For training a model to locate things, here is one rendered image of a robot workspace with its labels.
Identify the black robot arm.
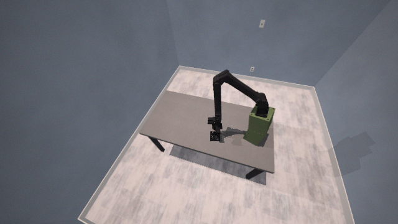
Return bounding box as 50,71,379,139
208,70,269,135

